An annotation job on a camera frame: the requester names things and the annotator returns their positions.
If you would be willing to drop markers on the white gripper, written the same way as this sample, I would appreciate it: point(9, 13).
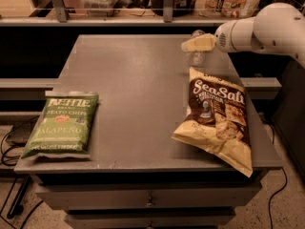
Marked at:
point(224, 40)

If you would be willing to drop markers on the clear plastic water bottle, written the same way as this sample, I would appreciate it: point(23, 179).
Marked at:
point(196, 59)

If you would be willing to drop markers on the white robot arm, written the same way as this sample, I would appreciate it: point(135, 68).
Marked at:
point(278, 28)

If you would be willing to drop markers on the white snack bag on shelf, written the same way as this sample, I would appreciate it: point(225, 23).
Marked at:
point(229, 8)

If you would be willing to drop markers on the brown sea salt chip bag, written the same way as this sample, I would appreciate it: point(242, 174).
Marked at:
point(216, 120)

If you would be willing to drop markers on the green jalapeno chip bag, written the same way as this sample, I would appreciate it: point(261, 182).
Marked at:
point(65, 126)

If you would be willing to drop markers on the grey drawer cabinet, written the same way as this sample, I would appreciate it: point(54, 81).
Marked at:
point(143, 83)

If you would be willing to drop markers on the metal drawer knob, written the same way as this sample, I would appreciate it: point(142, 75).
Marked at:
point(150, 202)

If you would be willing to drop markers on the grey metal shelf rail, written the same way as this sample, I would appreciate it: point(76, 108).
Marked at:
point(126, 13)

